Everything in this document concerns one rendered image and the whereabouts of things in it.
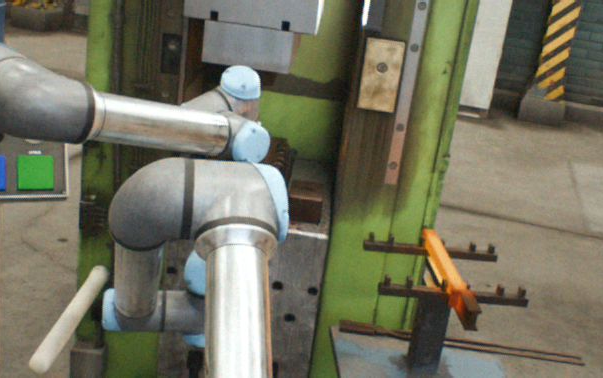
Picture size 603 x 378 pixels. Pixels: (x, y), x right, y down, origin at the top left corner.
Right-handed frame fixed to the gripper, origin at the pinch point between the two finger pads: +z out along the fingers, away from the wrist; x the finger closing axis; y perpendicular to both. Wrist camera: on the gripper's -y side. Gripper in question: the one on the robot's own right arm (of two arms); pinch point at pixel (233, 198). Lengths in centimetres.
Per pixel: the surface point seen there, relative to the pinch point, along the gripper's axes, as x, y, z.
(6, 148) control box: -50, -4, 1
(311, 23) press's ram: 11.4, -37.3, 16.2
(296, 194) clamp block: 13.1, 3.6, 18.2
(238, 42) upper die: -4.3, -30.9, 16.4
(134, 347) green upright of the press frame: -27, 60, 32
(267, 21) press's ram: 1.7, -36.4, 16.3
